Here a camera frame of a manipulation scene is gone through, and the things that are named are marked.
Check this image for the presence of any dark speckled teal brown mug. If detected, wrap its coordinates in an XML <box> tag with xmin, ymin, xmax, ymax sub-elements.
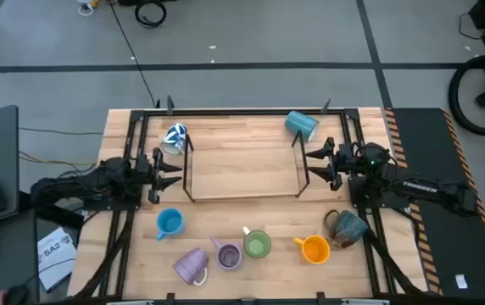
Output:
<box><xmin>323</xmin><ymin>208</ymin><xmax>371</xmax><ymax>250</ymax></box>

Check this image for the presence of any white cable with yellow plug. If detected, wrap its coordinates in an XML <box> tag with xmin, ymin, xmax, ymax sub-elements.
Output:
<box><xmin>75</xmin><ymin>0</ymin><xmax>99</xmax><ymax>17</ymax></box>

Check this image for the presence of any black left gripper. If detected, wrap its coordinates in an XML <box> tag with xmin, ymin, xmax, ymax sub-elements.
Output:
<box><xmin>135</xmin><ymin>147</ymin><xmax>183</xmax><ymax>205</ymax></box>

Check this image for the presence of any thin black floor cable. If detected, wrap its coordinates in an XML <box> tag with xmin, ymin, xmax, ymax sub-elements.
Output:
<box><xmin>18</xmin><ymin>126</ymin><xmax>104</xmax><ymax>136</ymax></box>

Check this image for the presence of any yellow floor cable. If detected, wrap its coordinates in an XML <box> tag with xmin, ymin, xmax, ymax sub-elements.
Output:
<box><xmin>18</xmin><ymin>151</ymin><xmax>98</xmax><ymax>167</ymax></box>

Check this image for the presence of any purple ribbed mug white handle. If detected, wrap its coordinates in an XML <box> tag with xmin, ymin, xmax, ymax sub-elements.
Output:
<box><xmin>172</xmin><ymin>247</ymin><xmax>210</xmax><ymax>287</ymax></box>

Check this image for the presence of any black computer mouse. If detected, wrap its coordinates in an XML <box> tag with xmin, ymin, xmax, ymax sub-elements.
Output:
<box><xmin>3</xmin><ymin>286</ymin><xmax>31</xmax><ymax>305</ymax></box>

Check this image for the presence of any black mat with hazard stripes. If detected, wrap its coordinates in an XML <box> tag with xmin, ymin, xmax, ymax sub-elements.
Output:
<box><xmin>384</xmin><ymin>108</ymin><xmax>485</xmax><ymax>300</ymax></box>

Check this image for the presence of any wooden shelf with black frame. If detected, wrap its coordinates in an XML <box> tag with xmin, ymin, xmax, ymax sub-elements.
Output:
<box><xmin>181</xmin><ymin>129</ymin><xmax>311</xmax><ymax>203</ymax></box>

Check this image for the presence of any long black floor cable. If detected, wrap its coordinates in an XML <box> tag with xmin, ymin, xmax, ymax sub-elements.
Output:
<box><xmin>107</xmin><ymin>0</ymin><xmax>159</xmax><ymax>109</ymax></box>

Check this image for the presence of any white SA2 booklet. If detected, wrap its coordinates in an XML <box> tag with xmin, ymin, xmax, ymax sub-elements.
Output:
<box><xmin>36</xmin><ymin>226</ymin><xmax>78</xmax><ymax>293</ymax></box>

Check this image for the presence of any orange mug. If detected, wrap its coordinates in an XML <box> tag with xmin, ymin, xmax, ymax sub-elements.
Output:
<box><xmin>293</xmin><ymin>235</ymin><xmax>332</xmax><ymax>266</ymax></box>

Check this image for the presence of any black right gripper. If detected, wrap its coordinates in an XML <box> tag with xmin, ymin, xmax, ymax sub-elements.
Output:
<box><xmin>304</xmin><ymin>136</ymin><xmax>357</xmax><ymax>191</ymax></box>

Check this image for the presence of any coiled black cable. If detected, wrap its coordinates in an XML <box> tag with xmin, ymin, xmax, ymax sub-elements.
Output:
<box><xmin>134</xmin><ymin>0</ymin><xmax>168</xmax><ymax>30</ymax></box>

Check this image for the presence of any blue white leaf pattern mug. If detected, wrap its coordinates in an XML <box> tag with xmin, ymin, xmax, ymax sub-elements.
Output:
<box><xmin>159</xmin><ymin>122</ymin><xmax>189</xmax><ymax>157</ymax></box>

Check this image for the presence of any green white mug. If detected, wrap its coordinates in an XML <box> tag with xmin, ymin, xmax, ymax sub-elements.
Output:
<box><xmin>242</xmin><ymin>225</ymin><xmax>272</xmax><ymax>259</ymax></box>

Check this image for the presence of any light blue mug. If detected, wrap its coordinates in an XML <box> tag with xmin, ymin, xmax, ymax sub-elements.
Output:
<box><xmin>154</xmin><ymin>207</ymin><xmax>186</xmax><ymax>241</ymax></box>

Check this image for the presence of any black metal table frame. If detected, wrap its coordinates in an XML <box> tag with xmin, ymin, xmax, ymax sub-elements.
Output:
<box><xmin>72</xmin><ymin>95</ymin><xmax>430</xmax><ymax>305</ymax></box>

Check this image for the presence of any black vacuum hose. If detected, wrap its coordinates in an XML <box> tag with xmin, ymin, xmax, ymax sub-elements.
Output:
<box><xmin>448</xmin><ymin>53</ymin><xmax>485</xmax><ymax>137</ymax></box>

